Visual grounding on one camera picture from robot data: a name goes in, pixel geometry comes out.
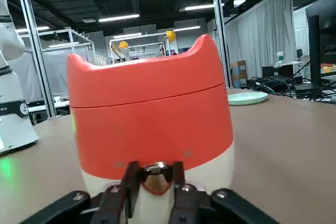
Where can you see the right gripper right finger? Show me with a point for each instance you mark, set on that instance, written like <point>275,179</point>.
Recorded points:
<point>189,205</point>

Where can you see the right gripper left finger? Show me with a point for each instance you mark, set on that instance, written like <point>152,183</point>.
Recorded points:
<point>115,203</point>

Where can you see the orange rice cooker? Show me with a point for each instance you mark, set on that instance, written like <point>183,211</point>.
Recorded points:
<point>147,119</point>

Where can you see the pale green plate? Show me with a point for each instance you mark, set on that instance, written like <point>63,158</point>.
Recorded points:
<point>246,99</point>

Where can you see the cardboard box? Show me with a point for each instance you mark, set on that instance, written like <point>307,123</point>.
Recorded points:
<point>239,73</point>

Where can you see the yellow hard hat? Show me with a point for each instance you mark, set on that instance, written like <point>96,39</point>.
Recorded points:
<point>123,44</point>
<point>170,36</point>

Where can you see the white curtain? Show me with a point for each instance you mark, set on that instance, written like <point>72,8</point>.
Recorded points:
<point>262,37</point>

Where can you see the black monitor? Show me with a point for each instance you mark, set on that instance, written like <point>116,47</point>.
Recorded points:
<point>315,51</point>

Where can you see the aluminium frame post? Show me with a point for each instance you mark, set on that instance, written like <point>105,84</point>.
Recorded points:
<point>219,24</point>
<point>34,37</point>

